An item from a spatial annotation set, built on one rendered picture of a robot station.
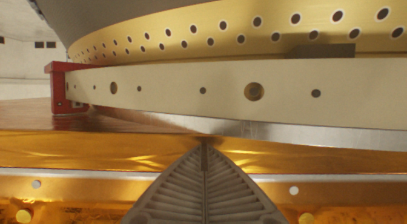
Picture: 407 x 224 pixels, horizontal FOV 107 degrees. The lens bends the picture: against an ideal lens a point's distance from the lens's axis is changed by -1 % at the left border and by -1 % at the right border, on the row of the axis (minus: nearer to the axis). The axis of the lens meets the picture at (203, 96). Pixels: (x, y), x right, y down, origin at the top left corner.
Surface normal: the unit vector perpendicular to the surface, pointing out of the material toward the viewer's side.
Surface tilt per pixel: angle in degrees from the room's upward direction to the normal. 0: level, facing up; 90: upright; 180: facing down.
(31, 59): 90
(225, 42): 62
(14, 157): 90
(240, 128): 90
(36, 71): 90
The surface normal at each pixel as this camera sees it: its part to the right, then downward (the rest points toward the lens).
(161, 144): 0.00, 0.07
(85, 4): -0.49, 0.51
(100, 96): -0.48, 0.04
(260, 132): -0.29, 0.06
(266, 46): -0.26, 0.52
